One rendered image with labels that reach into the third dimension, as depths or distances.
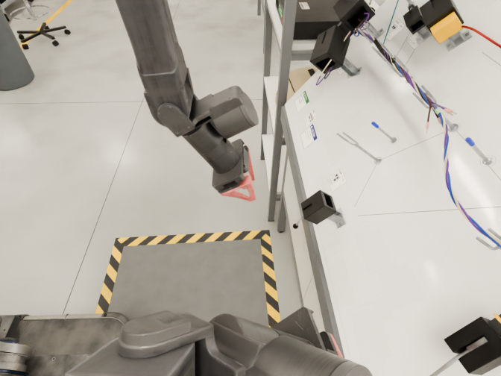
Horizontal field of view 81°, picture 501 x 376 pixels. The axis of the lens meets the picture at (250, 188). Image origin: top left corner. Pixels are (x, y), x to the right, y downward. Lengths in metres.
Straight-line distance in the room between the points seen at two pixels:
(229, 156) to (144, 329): 0.38
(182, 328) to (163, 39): 0.34
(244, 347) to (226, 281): 1.43
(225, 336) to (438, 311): 0.43
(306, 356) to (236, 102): 0.36
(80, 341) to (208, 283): 0.61
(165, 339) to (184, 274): 1.50
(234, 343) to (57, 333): 1.33
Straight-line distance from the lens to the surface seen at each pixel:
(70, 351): 1.48
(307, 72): 1.46
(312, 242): 0.78
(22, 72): 3.69
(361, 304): 0.67
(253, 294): 1.63
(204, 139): 0.50
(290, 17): 1.10
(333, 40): 0.89
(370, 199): 0.72
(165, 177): 2.15
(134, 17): 0.42
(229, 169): 0.54
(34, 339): 1.57
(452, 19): 0.73
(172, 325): 0.21
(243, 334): 0.24
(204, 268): 1.70
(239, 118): 0.47
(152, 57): 0.43
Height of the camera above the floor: 1.52
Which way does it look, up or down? 49 degrees down
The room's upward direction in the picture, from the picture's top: straight up
